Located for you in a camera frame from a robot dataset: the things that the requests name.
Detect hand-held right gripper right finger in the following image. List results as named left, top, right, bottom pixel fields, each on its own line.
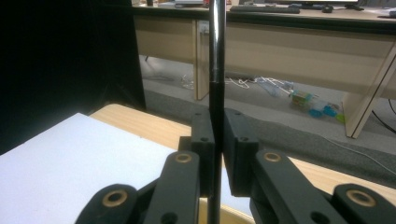
left=222, top=108, right=260, bottom=198

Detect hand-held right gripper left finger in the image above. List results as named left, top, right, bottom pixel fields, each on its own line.
left=178, top=108, right=217, bottom=199

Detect black pen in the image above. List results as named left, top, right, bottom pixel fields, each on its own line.
left=206, top=0, right=227, bottom=224

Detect clear plastic wrapper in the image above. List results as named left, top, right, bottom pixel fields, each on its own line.
left=254, top=76, right=295, bottom=98

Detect clear plastic bag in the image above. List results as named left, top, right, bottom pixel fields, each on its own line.
left=180, top=74, right=196, bottom=91

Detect colourful plastic packaging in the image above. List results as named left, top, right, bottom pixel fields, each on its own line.
left=290, top=89, right=347, bottom=124

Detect light wooden office desk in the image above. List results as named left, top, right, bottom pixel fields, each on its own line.
left=133, top=4, right=396, bottom=140

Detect white board table cover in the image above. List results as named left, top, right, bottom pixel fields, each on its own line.
left=0, top=112, right=254, bottom=224

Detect black keyboard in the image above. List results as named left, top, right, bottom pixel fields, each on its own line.
left=229, top=4, right=302, bottom=15

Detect black curtain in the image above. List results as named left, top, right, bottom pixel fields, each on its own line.
left=0, top=0, right=148, bottom=156

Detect white coiled cord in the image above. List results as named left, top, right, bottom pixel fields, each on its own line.
left=225, top=77, right=250, bottom=91

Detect white floor cable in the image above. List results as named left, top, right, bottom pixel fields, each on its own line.
left=321, top=135, right=396, bottom=177

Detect hanging black cables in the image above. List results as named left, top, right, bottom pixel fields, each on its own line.
left=371, top=98, right=396, bottom=135

